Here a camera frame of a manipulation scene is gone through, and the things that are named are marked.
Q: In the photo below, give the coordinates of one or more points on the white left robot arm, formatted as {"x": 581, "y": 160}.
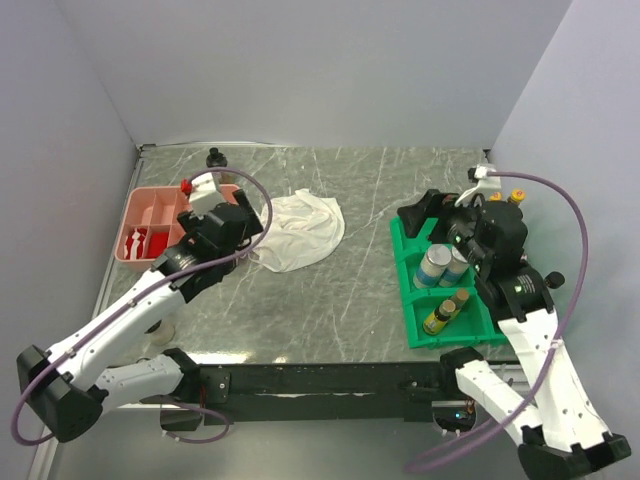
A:
{"x": 71, "y": 385}

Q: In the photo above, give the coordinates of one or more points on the silver lid blue label jar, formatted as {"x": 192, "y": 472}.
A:
{"x": 456, "y": 268}

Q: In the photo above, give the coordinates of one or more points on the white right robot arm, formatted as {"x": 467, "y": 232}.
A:
{"x": 556, "y": 428}

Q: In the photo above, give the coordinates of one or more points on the green compartment bin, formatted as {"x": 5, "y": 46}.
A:
{"x": 473, "y": 326}

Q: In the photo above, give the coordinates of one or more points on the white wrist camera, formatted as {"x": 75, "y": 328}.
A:
{"x": 484, "y": 180}
{"x": 203, "y": 193}

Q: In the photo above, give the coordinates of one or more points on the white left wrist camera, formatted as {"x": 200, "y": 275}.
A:
{"x": 203, "y": 193}

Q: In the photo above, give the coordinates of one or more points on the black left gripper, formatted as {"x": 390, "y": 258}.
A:
{"x": 252, "y": 226}

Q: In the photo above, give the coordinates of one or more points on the red packet front compartment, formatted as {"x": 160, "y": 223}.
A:
{"x": 158, "y": 242}

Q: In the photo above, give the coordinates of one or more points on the dark sauce bottle black cap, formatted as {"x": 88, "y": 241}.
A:
{"x": 554, "y": 280}

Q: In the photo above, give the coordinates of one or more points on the white crumpled cloth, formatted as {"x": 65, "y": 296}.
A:
{"x": 305, "y": 230}

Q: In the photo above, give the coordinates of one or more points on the red white striped packet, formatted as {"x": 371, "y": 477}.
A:
{"x": 134, "y": 244}

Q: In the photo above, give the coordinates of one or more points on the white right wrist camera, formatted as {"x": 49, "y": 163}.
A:
{"x": 484, "y": 180}

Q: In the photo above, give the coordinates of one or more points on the red sauce bottle yellow cap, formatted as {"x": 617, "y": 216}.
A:
{"x": 516, "y": 197}

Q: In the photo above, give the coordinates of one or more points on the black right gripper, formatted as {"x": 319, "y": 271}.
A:
{"x": 413, "y": 216}

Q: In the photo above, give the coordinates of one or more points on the black front mounting rail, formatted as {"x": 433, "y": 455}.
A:
{"x": 344, "y": 391}

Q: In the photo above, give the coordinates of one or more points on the black cap spice jar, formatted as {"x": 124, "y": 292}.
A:
{"x": 216, "y": 159}

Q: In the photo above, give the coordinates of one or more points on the small yellow dropper bottle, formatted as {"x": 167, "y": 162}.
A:
{"x": 440, "y": 317}

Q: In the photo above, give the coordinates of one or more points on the pink compartment tray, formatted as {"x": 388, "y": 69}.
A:
{"x": 155, "y": 208}

